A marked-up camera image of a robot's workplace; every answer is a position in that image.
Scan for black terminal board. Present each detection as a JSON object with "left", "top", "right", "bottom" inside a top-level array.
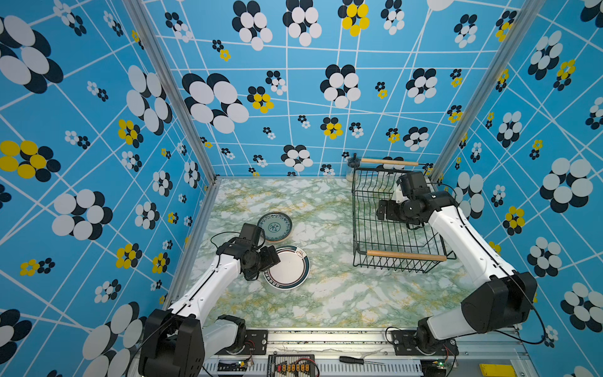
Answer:
[{"left": 266, "top": 354, "right": 320, "bottom": 377}]

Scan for yellow box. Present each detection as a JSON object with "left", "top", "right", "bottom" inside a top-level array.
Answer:
[{"left": 479, "top": 364, "right": 517, "bottom": 377}]

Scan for black wire dish rack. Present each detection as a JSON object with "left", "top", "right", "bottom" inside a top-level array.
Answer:
[{"left": 352, "top": 167, "right": 457, "bottom": 273}]

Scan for white plate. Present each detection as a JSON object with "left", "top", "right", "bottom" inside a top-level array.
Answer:
[
  {"left": 257, "top": 212, "right": 293, "bottom": 243},
  {"left": 263, "top": 246, "right": 310, "bottom": 292}
]

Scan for black screwdriver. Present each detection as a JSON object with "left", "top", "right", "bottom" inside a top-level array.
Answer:
[{"left": 339, "top": 356, "right": 383, "bottom": 365}]

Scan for wooden rack handle far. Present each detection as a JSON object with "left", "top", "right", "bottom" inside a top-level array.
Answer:
[{"left": 361, "top": 158, "right": 421, "bottom": 167}]

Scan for glass jar with black lid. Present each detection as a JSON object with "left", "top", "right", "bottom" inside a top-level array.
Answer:
[{"left": 345, "top": 153, "right": 361, "bottom": 182}]

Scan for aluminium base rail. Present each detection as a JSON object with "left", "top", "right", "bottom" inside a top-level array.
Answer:
[{"left": 200, "top": 328, "right": 537, "bottom": 376}]

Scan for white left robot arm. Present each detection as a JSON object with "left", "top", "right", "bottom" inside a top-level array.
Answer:
[{"left": 138, "top": 223, "right": 280, "bottom": 376}]

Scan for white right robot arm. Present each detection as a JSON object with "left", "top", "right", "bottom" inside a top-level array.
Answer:
[{"left": 385, "top": 172, "right": 537, "bottom": 353}]

